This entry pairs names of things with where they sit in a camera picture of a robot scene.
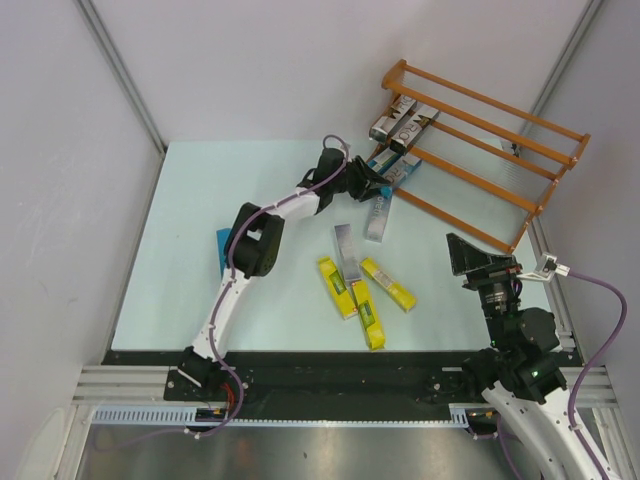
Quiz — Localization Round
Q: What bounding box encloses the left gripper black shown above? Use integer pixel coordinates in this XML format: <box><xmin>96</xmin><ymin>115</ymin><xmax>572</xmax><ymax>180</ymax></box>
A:
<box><xmin>330</xmin><ymin>156</ymin><xmax>390</xmax><ymax>203</ymax></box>

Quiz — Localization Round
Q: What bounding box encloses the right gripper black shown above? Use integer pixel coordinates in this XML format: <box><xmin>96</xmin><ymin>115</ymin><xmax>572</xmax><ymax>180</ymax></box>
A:
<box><xmin>445</xmin><ymin>232</ymin><xmax>521</xmax><ymax>347</ymax></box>

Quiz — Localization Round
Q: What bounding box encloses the blue toothpaste box with barcode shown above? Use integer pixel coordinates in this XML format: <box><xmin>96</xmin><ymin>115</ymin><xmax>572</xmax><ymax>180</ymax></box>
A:
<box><xmin>367</xmin><ymin>148</ymin><xmax>401</xmax><ymax>176</ymax></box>

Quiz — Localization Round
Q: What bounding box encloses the lilac Protefix toothpaste box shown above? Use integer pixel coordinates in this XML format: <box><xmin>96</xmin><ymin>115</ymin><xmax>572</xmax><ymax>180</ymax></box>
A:
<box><xmin>365</xmin><ymin>195</ymin><xmax>392</xmax><ymax>243</ymax></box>

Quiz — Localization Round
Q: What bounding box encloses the white blue R&O box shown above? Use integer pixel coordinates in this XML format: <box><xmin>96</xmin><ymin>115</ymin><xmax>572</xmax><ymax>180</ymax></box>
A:
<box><xmin>380</xmin><ymin>154</ymin><xmax>422</xmax><ymax>198</ymax></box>

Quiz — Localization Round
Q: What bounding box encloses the silver black R&O charcoal box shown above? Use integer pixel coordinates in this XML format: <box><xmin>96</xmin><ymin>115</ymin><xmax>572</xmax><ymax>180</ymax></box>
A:
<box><xmin>369</xmin><ymin>95</ymin><xmax>417</xmax><ymax>143</ymax></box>

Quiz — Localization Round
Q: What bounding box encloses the lilac text-side toothpaste box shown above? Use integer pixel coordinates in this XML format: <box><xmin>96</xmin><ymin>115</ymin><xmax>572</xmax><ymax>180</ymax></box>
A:
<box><xmin>334</xmin><ymin>224</ymin><xmax>361</xmax><ymax>284</ymax></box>

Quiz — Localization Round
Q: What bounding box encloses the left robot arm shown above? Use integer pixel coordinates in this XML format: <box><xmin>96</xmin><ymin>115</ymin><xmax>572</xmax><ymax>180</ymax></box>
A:
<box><xmin>177</xmin><ymin>147</ymin><xmax>392</xmax><ymax>400</ymax></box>

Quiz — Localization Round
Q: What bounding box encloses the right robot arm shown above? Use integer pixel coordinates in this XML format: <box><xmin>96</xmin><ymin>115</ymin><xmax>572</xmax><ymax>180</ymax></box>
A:
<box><xmin>446</xmin><ymin>233</ymin><xmax>622</xmax><ymax>479</ymax></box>

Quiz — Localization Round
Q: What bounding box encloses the orange wooden shelf rack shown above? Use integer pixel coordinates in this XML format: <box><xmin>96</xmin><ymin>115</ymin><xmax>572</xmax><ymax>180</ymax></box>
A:
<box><xmin>372</xmin><ymin>59</ymin><xmax>591</xmax><ymax>253</ymax></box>

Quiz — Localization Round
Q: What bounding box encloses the yellow Curaprox box right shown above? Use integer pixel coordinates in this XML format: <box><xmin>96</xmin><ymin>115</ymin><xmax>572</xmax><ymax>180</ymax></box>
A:
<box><xmin>360</xmin><ymin>257</ymin><xmax>417</xmax><ymax>312</ymax></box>

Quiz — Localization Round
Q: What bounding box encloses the yellow curaprox box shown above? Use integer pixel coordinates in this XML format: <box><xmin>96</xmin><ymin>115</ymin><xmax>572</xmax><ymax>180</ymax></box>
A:
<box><xmin>360</xmin><ymin>257</ymin><xmax>417</xmax><ymax>312</ymax></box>
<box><xmin>317</xmin><ymin>256</ymin><xmax>357</xmax><ymax>320</ymax></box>
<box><xmin>351</xmin><ymin>280</ymin><xmax>386</xmax><ymax>351</ymax></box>

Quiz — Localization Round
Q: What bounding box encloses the yellow Curaprox box left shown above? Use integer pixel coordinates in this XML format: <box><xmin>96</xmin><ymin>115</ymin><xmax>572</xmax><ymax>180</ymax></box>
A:
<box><xmin>317</xmin><ymin>256</ymin><xmax>357</xmax><ymax>320</ymax></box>

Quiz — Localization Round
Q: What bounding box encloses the yellow Curaprox box middle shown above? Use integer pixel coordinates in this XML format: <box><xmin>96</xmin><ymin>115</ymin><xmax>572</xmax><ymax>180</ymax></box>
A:
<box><xmin>351</xmin><ymin>280</ymin><xmax>386</xmax><ymax>351</ymax></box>

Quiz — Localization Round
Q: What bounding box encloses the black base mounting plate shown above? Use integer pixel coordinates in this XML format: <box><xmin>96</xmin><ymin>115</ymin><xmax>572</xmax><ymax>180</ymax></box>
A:
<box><xmin>103</xmin><ymin>351</ymin><xmax>481</xmax><ymax>421</ymax></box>

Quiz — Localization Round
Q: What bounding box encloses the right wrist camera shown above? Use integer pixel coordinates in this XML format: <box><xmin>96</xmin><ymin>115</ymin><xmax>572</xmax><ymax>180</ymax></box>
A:
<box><xmin>517</xmin><ymin>252</ymin><xmax>570</xmax><ymax>283</ymax></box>

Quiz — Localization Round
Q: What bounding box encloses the aluminium frame rail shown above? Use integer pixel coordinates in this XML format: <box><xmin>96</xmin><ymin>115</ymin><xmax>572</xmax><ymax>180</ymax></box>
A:
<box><xmin>74</xmin><ymin>364</ymin><xmax>181</xmax><ymax>407</ymax></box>

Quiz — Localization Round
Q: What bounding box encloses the white slotted cable duct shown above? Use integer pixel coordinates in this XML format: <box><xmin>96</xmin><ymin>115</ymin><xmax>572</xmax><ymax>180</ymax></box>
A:
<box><xmin>92</xmin><ymin>404</ymin><xmax>236</xmax><ymax>426</ymax></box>

